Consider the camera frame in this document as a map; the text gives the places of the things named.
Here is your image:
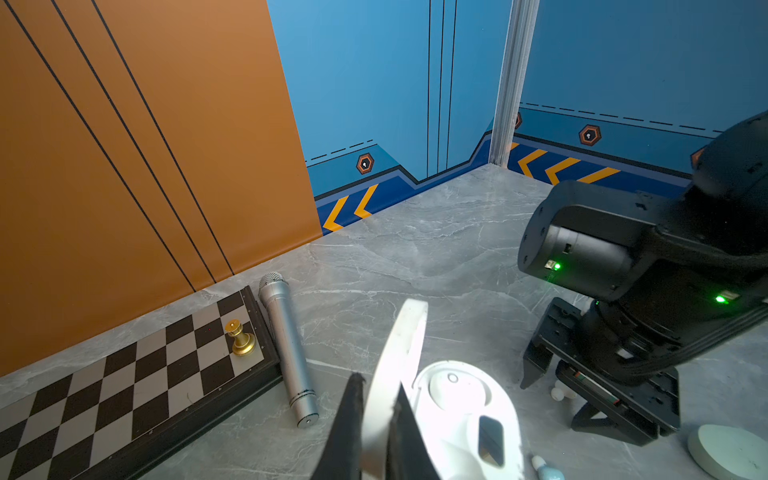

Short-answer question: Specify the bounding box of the silver microphone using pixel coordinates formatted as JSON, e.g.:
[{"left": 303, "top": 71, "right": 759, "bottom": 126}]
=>
[{"left": 259, "top": 272, "right": 319, "bottom": 428}]

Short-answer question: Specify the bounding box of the black white chessboard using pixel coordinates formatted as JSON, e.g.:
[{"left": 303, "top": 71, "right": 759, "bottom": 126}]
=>
[{"left": 1, "top": 287, "right": 282, "bottom": 479}]

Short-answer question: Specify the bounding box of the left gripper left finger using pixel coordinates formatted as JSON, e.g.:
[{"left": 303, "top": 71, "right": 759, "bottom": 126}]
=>
[{"left": 310, "top": 372, "right": 365, "bottom": 480}]

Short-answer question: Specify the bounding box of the gold chess pawn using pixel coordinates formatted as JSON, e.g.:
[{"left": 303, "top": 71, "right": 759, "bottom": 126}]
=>
[{"left": 225, "top": 319, "right": 256, "bottom": 356}]

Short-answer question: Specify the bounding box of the blue earbud centre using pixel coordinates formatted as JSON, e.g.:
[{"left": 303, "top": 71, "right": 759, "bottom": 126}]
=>
[{"left": 531, "top": 455, "right": 565, "bottom": 480}]

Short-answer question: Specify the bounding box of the green earbud charging case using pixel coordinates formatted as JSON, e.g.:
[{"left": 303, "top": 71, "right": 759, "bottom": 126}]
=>
[{"left": 687, "top": 424, "right": 768, "bottom": 480}]

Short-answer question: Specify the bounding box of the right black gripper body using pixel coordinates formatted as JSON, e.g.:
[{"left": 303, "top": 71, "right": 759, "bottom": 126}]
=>
[{"left": 530, "top": 298, "right": 681, "bottom": 446}]

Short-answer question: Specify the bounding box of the white earbud charging case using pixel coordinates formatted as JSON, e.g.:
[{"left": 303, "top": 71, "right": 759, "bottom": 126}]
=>
[{"left": 360, "top": 299, "right": 525, "bottom": 479}]

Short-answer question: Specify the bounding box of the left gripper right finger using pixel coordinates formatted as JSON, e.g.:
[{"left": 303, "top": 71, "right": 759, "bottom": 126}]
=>
[{"left": 385, "top": 386, "right": 439, "bottom": 480}]

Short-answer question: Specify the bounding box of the white earbud pair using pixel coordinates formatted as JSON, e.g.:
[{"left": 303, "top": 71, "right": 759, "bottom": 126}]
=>
[{"left": 550, "top": 384, "right": 578, "bottom": 402}]

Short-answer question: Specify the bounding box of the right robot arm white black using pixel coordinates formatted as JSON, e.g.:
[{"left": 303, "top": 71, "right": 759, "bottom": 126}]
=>
[{"left": 518, "top": 114, "right": 767, "bottom": 446}]

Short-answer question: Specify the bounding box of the right aluminium corner post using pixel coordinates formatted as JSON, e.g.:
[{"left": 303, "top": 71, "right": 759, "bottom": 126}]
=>
[{"left": 488, "top": 0, "right": 540, "bottom": 168}]

